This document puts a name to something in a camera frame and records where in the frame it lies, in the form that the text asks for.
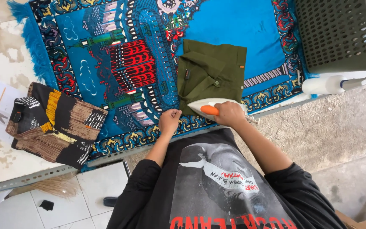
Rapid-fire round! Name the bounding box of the brown straw broom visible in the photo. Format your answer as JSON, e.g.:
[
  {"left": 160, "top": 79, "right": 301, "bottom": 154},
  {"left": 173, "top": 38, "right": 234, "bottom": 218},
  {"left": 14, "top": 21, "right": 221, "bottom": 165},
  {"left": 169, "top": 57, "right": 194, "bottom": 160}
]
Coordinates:
[{"left": 10, "top": 172, "right": 82, "bottom": 199}]

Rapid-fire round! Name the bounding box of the black shoe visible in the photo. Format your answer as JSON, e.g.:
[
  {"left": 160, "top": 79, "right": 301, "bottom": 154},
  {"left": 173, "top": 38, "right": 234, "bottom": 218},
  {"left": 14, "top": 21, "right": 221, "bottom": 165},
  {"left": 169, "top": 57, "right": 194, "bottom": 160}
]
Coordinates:
[{"left": 103, "top": 197, "right": 119, "bottom": 208}]

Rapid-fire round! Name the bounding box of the black fabric scrap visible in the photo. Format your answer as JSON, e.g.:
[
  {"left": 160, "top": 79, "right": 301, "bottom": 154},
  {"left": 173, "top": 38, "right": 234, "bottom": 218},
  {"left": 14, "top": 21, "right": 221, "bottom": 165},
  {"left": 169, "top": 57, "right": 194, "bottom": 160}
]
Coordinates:
[{"left": 39, "top": 200, "right": 55, "bottom": 211}]

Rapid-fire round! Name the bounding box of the black printed t-shirt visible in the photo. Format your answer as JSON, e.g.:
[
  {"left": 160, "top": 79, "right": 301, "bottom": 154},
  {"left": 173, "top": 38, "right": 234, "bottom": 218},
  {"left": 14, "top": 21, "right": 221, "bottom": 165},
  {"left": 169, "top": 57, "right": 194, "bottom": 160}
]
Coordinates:
[{"left": 106, "top": 128, "right": 349, "bottom": 229}]

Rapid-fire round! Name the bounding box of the black brown patterned folded cloth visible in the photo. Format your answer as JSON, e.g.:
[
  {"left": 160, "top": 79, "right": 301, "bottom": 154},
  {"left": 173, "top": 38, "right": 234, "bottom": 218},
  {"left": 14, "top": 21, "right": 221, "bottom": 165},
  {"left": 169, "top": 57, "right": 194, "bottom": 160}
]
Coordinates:
[{"left": 5, "top": 82, "right": 109, "bottom": 170}]

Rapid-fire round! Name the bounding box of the olive green shirt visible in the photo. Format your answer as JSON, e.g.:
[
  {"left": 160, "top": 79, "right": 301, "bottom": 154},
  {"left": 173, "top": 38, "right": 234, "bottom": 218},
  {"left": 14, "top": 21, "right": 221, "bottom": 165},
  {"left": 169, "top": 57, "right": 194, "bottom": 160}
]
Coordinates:
[{"left": 177, "top": 39, "right": 248, "bottom": 116}]

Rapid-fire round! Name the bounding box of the person's left hand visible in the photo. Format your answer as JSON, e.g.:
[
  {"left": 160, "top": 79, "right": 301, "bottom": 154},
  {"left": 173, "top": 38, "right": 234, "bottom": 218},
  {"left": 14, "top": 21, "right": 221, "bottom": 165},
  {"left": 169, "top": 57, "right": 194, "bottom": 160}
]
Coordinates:
[{"left": 158, "top": 109, "right": 182, "bottom": 135}]

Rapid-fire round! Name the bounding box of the person's right hand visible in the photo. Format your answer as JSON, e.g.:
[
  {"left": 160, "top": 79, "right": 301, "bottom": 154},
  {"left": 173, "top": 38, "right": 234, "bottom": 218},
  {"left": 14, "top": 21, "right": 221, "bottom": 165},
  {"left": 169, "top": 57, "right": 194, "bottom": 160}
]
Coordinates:
[{"left": 214, "top": 101, "right": 248, "bottom": 128}]

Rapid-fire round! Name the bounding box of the white iron with orange handle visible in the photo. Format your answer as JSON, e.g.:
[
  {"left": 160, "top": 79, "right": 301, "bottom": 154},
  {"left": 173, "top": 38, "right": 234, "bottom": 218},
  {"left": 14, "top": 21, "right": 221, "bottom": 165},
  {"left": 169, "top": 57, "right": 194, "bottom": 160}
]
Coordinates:
[{"left": 188, "top": 98, "right": 248, "bottom": 122}]

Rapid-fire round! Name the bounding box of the dark green perforated basket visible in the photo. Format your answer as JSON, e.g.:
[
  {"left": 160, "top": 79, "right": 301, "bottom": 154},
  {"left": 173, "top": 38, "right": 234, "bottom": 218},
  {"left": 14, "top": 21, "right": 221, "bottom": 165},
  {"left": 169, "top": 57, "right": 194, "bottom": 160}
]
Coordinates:
[{"left": 294, "top": 0, "right": 366, "bottom": 74}]

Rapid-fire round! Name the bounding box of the white spray bottle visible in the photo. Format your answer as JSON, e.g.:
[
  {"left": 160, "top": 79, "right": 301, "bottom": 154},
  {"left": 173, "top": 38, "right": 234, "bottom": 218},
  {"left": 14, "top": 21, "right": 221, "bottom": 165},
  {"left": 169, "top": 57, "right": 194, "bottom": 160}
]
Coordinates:
[{"left": 301, "top": 75, "right": 366, "bottom": 95}]

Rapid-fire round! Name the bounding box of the blue patterned prayer rug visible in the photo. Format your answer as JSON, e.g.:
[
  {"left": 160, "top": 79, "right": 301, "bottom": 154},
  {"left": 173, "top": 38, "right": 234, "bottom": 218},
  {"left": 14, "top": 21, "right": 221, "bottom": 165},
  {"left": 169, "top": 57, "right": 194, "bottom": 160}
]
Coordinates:
[{"left": 7, "top": 0, "right": 318, "bottom": 172}]

